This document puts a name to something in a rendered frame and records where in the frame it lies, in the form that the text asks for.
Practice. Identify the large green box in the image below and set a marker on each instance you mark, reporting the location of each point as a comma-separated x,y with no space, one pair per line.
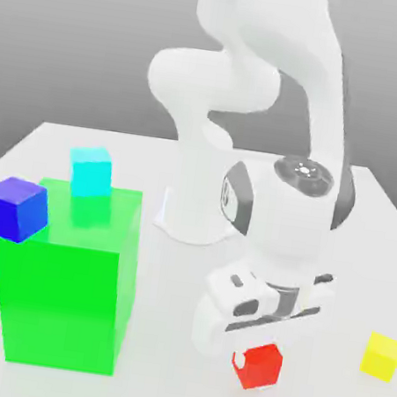
59,303

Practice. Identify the small red cube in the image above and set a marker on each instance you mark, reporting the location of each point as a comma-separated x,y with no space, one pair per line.
262,367

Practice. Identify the small yellow cube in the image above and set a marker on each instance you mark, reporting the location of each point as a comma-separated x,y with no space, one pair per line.
380,357

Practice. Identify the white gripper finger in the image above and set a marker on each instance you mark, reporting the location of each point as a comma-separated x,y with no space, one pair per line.
239,360

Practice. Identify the small blue cube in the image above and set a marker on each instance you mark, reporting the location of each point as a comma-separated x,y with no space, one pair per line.
13,210

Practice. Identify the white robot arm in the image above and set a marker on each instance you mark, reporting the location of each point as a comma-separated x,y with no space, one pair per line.
243,84

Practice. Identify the small cyan cube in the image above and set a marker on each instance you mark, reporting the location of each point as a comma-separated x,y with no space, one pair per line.
92,173

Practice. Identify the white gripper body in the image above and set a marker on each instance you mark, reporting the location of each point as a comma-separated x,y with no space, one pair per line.
211,335

